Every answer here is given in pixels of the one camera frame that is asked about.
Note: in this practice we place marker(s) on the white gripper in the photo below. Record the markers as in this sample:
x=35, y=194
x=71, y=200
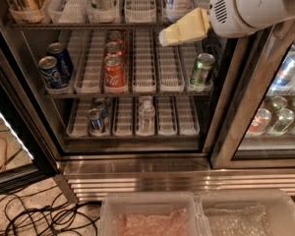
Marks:
x=223, y=11

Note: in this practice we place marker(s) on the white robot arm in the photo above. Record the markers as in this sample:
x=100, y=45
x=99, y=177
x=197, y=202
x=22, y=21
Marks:
x=228, y=19

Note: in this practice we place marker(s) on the clear water bottle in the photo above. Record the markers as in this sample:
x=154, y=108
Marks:
x=146, y=118

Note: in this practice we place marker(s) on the closed glass fridge door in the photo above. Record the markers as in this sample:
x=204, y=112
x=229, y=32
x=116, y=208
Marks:
x=259, y=71

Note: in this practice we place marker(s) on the open fridge door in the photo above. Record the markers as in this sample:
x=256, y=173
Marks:
x=18, y=122

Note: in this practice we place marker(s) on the green soda can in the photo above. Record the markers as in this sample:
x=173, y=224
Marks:
x=203, y=66

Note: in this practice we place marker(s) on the rear red cola can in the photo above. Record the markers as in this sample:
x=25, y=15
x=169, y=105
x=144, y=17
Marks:
x=115, y=36

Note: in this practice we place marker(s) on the red cola can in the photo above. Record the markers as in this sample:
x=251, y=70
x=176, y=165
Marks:
x=114, y=71
x=113, y=48
x=115, y=36

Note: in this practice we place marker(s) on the middle red cola can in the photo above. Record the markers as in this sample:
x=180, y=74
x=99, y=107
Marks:
x=113, y=48

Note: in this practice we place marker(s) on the front red cola can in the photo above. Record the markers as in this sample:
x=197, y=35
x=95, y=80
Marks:
x=114, y=71

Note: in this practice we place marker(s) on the silver blue can behind glass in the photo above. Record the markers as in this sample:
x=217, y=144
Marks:
x=285, y=75

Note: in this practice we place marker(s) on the orange can behind glass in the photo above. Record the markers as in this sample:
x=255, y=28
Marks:
x=260, y=121

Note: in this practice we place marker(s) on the rear small blue can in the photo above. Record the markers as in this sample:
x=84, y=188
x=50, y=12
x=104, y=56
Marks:
x=100, y=103

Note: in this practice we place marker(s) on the small blue can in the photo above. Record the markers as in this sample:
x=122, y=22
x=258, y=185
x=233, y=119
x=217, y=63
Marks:
x=95, y=121
x=100, y=103

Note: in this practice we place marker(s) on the green can behind glass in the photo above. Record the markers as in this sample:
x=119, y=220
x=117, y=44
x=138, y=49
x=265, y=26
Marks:
x=281, y=121

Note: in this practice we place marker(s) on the front small blue can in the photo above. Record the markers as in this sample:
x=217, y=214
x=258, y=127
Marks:
x=95, y=121

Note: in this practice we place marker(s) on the rear blue soda can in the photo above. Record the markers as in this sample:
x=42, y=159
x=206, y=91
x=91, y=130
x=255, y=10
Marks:
x=60, y=52

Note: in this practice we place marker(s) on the blue soda can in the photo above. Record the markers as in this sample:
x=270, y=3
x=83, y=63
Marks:
x=60, y=52
x=50, y=71

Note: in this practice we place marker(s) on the front blue soda can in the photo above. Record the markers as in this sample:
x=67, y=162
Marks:
x=50, y=71

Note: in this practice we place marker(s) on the right clear plastic bin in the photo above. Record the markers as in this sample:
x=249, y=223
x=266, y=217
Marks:
x=249, y=213

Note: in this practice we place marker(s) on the clear plastic bin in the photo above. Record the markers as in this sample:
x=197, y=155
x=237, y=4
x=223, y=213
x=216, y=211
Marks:
x=249, y=213
x=151, y=214

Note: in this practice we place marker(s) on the left clear plastic bin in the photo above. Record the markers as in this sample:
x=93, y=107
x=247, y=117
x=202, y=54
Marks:
x=151, y=214

